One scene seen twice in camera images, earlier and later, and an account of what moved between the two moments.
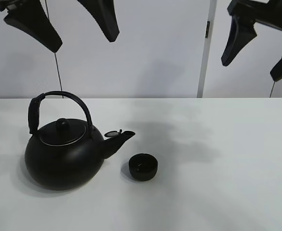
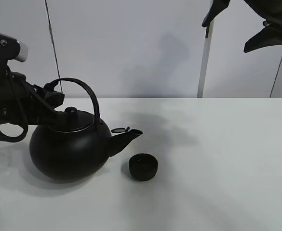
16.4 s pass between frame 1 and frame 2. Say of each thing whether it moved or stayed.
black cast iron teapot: moved
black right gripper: moved
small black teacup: stayed
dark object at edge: stayed
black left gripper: moved
